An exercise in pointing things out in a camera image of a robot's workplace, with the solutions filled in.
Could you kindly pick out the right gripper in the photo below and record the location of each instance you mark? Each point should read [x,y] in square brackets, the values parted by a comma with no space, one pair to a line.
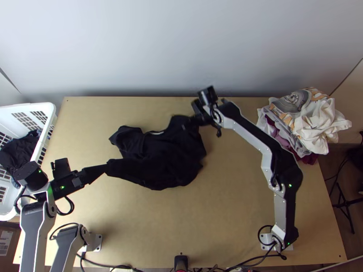
[202,114]

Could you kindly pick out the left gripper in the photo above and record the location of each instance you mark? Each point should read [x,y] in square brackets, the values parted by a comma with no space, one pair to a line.
[82,177]

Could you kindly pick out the black t-shirt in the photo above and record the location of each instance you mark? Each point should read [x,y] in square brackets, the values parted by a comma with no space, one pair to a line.
[161,158]

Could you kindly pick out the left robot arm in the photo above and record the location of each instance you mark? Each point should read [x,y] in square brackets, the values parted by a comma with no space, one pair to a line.
[31,226]

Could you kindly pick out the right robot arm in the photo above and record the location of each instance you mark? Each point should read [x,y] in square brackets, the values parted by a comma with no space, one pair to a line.
[280,204]

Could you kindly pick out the heap of clothes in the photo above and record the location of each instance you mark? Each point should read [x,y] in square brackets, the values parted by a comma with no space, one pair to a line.
[17,153]

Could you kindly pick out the white laundry basket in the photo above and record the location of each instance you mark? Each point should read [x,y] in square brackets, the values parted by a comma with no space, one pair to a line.
[42,113]

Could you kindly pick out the cardboard box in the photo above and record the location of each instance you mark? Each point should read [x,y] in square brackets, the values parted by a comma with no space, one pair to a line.
[7,240]

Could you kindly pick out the pile of folded clothes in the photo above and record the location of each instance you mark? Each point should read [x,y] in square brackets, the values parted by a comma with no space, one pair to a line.
[309,124]

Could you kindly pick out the black tripod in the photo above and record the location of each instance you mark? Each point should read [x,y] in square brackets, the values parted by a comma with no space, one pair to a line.
[344,202]

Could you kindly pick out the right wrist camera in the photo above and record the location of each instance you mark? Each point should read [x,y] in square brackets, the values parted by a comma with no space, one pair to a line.
[207,95]

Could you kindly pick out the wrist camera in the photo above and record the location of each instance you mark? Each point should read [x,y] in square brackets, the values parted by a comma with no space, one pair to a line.
[207,95]
[61,167]

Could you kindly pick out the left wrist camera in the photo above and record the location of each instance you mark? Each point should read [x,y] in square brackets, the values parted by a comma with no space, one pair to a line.
[61,167]

